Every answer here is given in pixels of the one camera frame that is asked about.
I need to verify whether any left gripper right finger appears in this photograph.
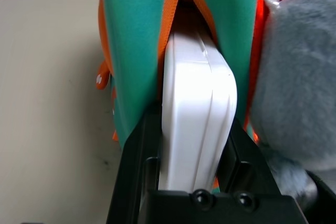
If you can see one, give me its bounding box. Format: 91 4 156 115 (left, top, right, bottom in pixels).
217 117 289 198

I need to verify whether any grey white plush keychain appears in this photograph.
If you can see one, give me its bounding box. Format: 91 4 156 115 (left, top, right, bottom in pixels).
246 0 336 202

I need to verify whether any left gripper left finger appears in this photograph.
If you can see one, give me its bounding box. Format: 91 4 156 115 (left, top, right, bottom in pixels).
106 102 162 224

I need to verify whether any teal and orange backpack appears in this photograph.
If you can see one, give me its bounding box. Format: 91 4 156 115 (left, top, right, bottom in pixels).
94 0 297 196

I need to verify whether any white Unitree pencil case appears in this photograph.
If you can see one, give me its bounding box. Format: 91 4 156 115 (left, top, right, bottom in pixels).
159 31 238 192

